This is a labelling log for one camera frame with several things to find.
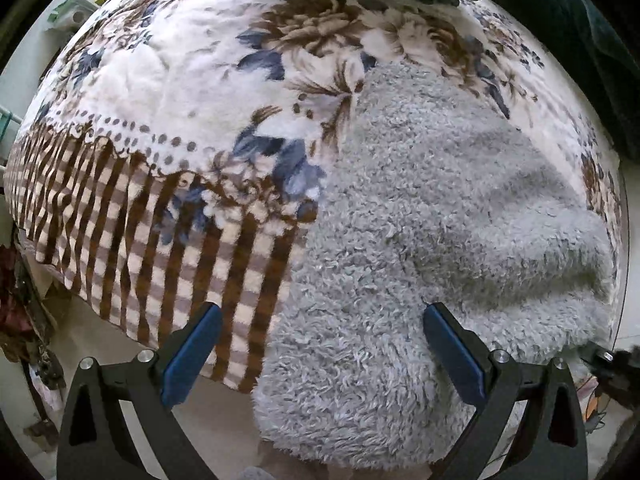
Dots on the teal storage cart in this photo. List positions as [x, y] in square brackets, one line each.
[7, 119]

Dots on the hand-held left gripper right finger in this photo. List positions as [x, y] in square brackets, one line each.
[452, 355]

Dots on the dark red cloth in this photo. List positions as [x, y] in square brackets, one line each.
[20, 305]

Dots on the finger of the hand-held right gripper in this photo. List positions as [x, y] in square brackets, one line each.
[617, 367]

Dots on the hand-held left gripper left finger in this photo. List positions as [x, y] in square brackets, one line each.
[192, 355]

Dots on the floral bed blanket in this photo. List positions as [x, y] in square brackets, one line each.
[190, 85]

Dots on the teal plush blanket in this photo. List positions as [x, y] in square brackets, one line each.
[565, 20]

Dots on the green-white box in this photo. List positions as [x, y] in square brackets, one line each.
[75, 10]

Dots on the grey fluffy pants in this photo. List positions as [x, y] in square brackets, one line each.
[425, 210]

